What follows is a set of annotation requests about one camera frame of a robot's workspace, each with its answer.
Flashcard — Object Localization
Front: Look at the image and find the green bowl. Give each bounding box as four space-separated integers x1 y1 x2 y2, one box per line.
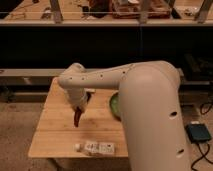
109 93 120 120

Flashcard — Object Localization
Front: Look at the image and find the black smartphone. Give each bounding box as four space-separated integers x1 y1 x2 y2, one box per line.
86 92 91 101

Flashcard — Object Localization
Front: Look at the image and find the long wooden bench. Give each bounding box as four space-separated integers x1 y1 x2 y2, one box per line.
0 66 181 89

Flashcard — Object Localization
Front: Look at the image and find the wooden table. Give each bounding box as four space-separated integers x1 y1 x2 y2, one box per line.
28 78 128 160

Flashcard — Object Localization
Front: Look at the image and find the black foot pedal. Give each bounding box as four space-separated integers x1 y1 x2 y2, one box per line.
185 124 212 143

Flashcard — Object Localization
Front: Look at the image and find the white ribbed gripper body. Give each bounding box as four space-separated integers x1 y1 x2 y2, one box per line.
67 88 88 112

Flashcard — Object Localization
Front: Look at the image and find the white printed carton box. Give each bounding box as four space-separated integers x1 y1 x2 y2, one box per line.
74 141 115 156

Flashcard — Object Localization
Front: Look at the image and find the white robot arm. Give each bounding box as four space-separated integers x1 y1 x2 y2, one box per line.
58 61 191 171

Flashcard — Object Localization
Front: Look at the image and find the black floor cable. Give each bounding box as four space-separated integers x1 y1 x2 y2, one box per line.
191 99 213 171

